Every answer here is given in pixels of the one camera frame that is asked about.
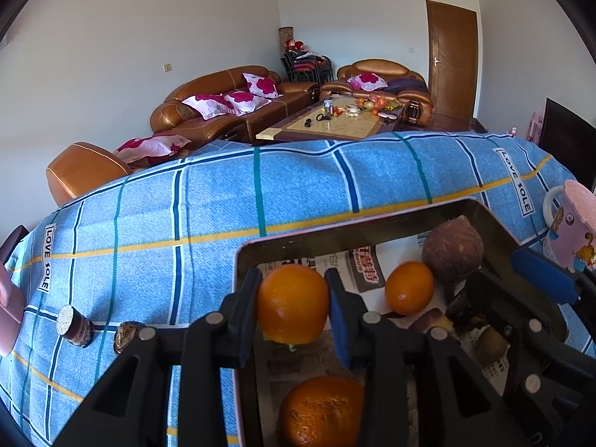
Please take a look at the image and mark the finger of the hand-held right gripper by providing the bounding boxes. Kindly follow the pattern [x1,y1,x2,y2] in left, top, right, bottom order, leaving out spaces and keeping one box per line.
[511,248,596,322]
[465,269,596,401]

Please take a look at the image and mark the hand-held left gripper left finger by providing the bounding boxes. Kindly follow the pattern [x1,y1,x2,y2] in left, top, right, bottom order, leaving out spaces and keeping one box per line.
[60,267,264,447]

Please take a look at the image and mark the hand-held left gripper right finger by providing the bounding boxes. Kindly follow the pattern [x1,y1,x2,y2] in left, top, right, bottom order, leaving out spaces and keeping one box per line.
[324,267,513,447]

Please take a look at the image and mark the smooth orange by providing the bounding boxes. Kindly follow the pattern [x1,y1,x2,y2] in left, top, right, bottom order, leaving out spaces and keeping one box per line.
[385,261,435,316]
[257,264,330,345]

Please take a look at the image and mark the brown kiwi fruit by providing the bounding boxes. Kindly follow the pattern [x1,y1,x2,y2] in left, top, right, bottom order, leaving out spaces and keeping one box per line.
[475,328,509,367]

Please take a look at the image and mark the round purple passion fruit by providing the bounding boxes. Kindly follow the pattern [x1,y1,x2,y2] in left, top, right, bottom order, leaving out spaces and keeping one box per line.
[422,221,485,283]

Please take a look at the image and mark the metal tin box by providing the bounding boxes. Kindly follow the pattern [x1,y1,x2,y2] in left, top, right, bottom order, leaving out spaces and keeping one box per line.
[231,198,569,447]

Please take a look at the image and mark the rough skinned orange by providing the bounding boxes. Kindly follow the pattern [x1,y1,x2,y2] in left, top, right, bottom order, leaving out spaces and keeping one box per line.
[278,375,365,447]

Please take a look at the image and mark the heap of small fruits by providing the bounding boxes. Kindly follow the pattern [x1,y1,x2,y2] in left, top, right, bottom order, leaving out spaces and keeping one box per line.
[355,95,402,115]

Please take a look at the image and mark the pink cartoon mug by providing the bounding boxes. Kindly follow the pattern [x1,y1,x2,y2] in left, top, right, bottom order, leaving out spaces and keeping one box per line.
[542,179,596,275]

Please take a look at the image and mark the newspaper sheet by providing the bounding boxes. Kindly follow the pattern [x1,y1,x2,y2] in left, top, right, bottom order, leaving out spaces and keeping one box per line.
[257,247,448,447]

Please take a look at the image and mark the blue plaid tablecloth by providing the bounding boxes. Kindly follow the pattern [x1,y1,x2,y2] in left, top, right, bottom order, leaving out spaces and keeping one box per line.
[0,130,596,447]

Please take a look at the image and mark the black television screen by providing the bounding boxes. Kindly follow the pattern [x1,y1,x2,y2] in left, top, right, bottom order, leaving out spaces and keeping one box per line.
[540,98,596,193]

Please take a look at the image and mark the pink paper bag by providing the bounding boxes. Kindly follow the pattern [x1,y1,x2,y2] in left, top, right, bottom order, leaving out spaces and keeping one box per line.
[527,111,546,143]

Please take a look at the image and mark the wooden coffee table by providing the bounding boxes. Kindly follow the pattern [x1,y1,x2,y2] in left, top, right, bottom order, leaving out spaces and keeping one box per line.
[255,95,407,144]

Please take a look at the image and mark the floral pink white pillow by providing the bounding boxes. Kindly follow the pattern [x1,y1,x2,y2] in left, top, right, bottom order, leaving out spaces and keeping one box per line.
[181,94,234,121]
[242,73,280,99]
[223,91,272,115]
[348,73,388,92]
[114,134,193,165]

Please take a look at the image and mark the long brown leather sofa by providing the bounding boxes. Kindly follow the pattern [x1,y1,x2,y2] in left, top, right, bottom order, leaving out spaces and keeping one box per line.
[150,66,322,146]

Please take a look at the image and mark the short brown leather sofa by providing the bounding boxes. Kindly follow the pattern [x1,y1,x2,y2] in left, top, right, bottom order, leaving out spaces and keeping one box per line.
[319,59,434,127]

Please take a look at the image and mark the brown leather armchair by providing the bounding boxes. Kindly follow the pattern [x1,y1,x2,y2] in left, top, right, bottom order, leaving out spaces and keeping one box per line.
[45,142,134,206]

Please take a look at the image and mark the dark purple cloth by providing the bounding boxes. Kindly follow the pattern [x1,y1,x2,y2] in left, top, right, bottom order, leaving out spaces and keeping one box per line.
[384,78,428,94]

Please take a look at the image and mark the brown wooden door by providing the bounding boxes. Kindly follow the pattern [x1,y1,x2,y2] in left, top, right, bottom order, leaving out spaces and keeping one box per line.
[426,0,480,122]

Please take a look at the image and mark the pink electric kettle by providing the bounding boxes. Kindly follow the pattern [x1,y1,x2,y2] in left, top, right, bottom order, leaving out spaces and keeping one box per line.
[0,261,25,358]

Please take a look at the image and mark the stacked dark chairs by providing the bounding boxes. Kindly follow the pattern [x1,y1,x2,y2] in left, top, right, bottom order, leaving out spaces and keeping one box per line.
[280,51,334,85]

